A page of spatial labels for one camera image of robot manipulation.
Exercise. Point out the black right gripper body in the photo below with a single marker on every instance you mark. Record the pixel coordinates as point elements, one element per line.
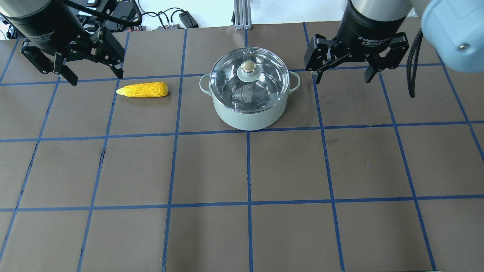
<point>366,31</point>

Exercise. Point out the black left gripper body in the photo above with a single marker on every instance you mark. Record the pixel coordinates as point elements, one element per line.
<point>48,31</point>

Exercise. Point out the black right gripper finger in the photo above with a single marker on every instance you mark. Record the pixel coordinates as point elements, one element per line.
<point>323,54</point>
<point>398,46</point>

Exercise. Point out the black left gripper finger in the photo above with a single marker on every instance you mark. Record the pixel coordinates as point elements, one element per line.
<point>44,65</point>
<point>108,51</point>

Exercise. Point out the yellow corn cob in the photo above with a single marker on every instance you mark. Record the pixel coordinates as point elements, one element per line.
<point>144,90</point>

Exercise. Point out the glass pot lid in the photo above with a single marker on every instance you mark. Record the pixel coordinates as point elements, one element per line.
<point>249,80</point>

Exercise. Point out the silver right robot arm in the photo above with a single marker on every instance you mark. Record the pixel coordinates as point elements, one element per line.
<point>453,27</point>

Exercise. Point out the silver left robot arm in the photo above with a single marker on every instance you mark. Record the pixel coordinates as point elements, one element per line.
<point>54,36</point>

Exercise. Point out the pale green cooking pot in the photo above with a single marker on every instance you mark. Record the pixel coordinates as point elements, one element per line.
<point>251,121</point>

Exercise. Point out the black electronics box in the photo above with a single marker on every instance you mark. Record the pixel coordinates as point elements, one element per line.
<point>124,10</point>

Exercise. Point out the black power adapter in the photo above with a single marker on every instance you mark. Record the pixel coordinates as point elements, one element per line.
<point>188,21</point>

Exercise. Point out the aluminium frame post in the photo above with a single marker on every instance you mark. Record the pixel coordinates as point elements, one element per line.
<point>242,15</point>

